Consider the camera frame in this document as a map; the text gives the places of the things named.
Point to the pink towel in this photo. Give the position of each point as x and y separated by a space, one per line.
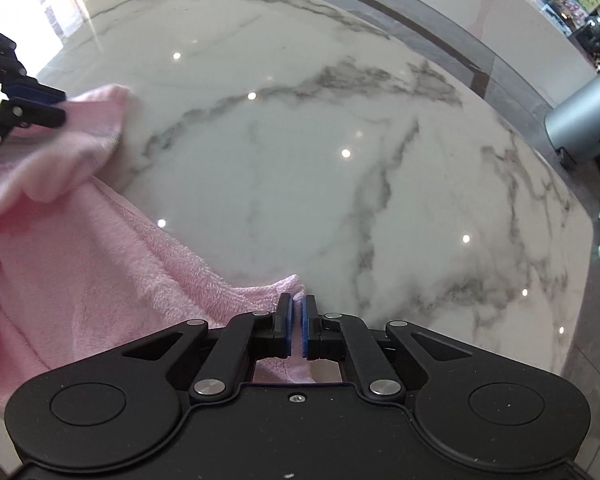
80 260

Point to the long white marble cabinet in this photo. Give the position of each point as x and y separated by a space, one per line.
480 10

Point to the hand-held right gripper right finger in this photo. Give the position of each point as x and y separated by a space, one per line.
310 330

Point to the grey metal trash can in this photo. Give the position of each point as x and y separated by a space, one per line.
585 120

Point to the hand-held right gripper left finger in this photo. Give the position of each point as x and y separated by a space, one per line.
284 330

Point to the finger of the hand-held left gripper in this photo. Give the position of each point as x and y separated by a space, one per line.
30 91
35 116

